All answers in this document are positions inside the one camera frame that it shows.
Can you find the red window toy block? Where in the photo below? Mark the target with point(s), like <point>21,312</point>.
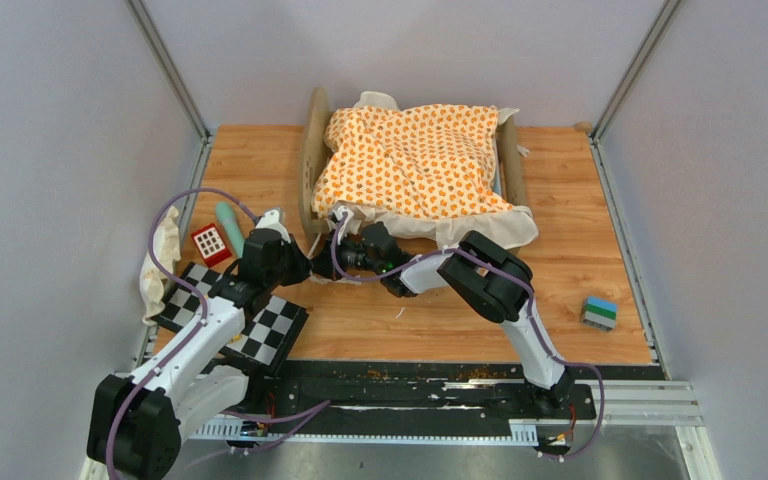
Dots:
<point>210,245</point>

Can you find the black white checkerboard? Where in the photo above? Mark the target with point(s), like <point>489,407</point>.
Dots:
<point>256,346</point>

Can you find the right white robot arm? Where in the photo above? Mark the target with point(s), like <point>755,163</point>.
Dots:
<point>495,283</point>

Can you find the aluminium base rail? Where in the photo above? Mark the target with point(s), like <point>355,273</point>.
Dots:
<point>401,403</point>

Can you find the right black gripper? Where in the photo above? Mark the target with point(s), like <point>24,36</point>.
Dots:
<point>323,265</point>

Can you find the wooden pet bed frame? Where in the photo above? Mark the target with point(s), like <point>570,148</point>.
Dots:
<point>315,166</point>

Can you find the teal cylinder toy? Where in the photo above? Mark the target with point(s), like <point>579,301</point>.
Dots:
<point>227,219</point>

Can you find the blue green small block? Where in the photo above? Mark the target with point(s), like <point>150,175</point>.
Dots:
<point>599,313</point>

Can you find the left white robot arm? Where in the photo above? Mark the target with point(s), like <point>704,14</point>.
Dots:
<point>185,358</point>

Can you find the yellow duck print blanket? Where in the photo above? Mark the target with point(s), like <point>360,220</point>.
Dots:
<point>417,166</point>

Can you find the white duck pillow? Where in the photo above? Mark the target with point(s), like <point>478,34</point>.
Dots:
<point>167,250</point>

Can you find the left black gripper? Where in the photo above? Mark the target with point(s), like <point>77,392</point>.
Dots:
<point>302,261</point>

